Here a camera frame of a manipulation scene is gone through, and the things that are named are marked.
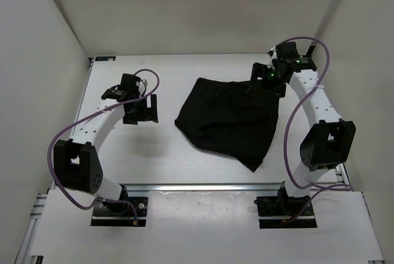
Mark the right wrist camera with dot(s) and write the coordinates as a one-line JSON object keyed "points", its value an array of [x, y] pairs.
{"points": [[284, 51]]}

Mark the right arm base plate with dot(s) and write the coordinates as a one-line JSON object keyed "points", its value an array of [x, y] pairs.
{"points": [[281, 212]]}

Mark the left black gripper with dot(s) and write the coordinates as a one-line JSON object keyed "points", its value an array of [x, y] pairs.
{"points": [[148, 114]]}

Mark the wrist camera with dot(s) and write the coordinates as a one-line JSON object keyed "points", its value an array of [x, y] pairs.
{"points": [[133, 85], [284, 51]]}

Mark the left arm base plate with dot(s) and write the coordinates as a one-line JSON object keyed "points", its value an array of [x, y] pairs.
{"points": [[105, 215]]}

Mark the black skirt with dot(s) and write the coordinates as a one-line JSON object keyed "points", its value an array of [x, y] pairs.
{"points": [[230, 118]]}

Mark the left blue table label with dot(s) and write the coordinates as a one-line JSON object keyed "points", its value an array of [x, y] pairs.
{"points": [[105, 58]]}

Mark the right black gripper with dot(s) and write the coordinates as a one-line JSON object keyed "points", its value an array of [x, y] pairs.
{"points": [[260, 71]]}

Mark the aluminium frame rail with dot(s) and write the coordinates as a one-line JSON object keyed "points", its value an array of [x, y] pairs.
{"points": [[204, 187]]}

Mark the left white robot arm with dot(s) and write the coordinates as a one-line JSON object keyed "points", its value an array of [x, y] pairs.
{"points": [[76, 161]]}

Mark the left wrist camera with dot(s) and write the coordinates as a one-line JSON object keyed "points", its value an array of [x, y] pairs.
{"points": [[133, 85]]}

